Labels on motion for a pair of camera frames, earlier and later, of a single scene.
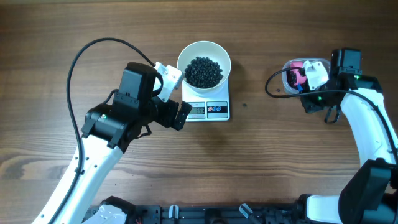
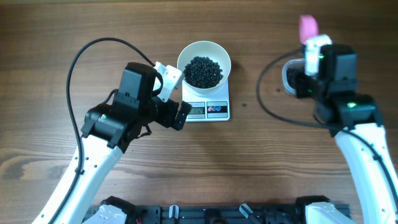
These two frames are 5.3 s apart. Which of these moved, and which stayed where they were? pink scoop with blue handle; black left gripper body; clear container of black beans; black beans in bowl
Moved: pink scoop with blue handle
Stayed: clear container of black beans; black beans in bowl; black left gripper body
